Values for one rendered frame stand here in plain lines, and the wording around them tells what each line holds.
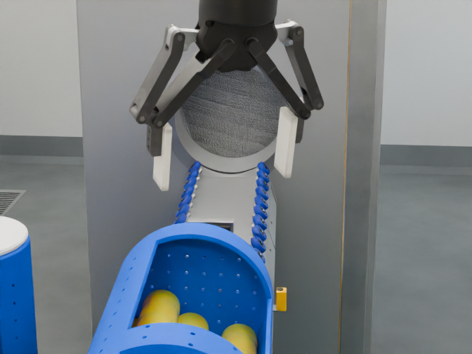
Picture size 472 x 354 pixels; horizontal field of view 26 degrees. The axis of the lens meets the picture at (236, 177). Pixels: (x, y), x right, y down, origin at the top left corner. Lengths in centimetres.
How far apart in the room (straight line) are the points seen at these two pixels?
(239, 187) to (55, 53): 347
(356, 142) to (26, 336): 87
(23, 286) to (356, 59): 89
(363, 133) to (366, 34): 23
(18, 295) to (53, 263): 256
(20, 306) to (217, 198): 76
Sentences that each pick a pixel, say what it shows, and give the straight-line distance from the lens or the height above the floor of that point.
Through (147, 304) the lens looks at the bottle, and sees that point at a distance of 176.
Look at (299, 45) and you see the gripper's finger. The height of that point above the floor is 168.
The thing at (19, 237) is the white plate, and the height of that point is 104.
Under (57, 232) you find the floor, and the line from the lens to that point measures 526.
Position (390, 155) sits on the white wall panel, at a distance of 622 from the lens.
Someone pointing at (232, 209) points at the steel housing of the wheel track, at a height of 93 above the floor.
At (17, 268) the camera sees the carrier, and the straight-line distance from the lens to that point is 231.
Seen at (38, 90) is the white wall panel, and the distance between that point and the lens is 637.
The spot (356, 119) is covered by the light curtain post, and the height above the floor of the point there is 128.
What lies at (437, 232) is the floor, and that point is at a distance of 528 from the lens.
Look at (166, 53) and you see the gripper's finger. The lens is 98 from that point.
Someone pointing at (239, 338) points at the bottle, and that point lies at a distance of 176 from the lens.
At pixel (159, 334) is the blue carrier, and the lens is 141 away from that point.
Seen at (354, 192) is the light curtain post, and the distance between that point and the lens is 236.
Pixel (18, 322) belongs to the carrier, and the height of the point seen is 86.
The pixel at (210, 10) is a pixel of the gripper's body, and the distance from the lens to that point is 97.
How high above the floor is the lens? 187
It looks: 18 degrees down
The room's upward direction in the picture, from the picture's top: straight up
